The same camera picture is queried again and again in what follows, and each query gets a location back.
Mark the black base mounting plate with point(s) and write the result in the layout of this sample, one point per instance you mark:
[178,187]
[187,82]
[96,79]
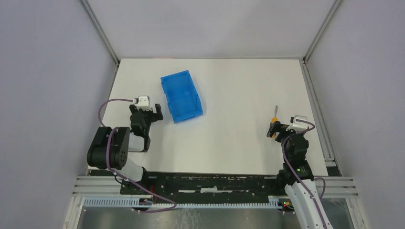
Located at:
[205,188]

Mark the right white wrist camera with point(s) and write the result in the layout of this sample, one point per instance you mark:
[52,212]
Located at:
[297,125]

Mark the right aluminium corner post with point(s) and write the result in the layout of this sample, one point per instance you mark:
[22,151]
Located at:
[335,6]

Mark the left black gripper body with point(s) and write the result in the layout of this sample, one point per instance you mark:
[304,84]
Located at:
[147,115]

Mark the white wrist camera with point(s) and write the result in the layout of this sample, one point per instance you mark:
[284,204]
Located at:
[142,103]
[297,125]

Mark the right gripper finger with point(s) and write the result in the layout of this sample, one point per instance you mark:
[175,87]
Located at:
[281,130]
[271,130]

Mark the blue plastic storage bin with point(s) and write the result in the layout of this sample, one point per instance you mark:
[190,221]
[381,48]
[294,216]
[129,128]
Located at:
[182,97]

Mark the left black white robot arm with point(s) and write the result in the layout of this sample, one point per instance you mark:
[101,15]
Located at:
[110,148]

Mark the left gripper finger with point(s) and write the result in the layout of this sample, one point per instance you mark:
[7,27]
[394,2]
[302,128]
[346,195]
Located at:
[158,115]
[133,109]

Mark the left aluminium corner post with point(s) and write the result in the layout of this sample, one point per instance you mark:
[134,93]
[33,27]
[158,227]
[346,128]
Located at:
[98,28]

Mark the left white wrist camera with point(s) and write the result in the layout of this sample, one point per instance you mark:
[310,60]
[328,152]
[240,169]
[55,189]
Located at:
[142,103]

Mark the orange handled screwdriver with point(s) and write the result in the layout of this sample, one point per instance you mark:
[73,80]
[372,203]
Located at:
[275,116]

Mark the aluminium corner post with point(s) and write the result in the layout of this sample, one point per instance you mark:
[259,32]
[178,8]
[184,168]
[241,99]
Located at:
[335,6]
[98,28]

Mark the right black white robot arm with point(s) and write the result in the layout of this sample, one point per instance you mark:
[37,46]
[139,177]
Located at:
[296,177]

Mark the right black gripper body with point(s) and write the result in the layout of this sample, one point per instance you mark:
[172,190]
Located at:
[280,128]

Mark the right aluminium side rail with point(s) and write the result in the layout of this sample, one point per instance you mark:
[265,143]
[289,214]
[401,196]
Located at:
[328,151]

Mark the white slotted cable duct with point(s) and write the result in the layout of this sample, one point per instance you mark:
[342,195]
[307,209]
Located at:
[131,202]

